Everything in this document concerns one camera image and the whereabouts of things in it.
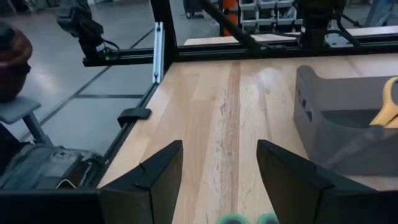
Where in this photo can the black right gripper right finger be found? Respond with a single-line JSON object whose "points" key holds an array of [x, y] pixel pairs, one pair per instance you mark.
{"points": [[295, 193]]}

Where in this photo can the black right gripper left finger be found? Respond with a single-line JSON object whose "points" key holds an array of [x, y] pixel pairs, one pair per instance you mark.
{"points": [[155, 199]]}

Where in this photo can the grey translucent plastic bin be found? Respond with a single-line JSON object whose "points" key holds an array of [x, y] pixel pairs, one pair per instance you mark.
{"points": [[335, 93]]}

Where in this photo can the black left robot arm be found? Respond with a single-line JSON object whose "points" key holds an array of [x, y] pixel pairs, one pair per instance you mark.
{"points": [[314, 28]]}

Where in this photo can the black table edge clamp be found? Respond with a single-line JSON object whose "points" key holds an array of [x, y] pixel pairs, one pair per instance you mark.
{"points": [[133, 113]]}

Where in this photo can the black bag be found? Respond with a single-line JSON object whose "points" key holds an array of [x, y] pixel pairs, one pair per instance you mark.
{"points": [[46, 165]]}

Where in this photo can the grey bench seat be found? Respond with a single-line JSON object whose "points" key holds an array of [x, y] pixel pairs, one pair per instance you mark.
{"points": [[18, 109]]}

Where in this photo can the orange grey parts bin rack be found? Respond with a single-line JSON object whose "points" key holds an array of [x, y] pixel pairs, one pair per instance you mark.
{"points": [[264, 12]]}

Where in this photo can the brown round object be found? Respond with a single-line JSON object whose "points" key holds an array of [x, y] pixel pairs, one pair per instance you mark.
{"points": [[14, 62]]}

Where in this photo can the silver frame bracket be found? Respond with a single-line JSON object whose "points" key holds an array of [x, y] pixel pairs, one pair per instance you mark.
{"points": [[158, 53]]}

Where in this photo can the black diagonal frame strut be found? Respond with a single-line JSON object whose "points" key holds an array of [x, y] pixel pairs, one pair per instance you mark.
{"points": [[230, 25]]}

